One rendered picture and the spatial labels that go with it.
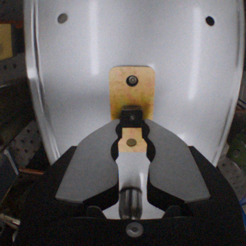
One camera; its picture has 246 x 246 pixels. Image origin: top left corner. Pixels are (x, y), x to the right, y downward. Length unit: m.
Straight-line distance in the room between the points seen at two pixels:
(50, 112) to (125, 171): 0.11
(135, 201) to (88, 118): 0.12
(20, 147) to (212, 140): 0.68
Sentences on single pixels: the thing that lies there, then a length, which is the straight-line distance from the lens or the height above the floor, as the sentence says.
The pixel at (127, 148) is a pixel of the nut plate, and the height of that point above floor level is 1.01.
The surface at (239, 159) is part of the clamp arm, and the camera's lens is 0.23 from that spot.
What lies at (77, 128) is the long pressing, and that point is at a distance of 0.17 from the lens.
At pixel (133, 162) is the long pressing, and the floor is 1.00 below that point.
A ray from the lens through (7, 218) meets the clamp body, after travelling 0.30.
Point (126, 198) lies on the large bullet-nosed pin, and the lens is 0.21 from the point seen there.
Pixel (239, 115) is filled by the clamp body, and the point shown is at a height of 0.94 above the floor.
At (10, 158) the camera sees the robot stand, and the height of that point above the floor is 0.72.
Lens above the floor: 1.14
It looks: 62 degrees down
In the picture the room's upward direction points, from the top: 175 degrees counter-clockwise
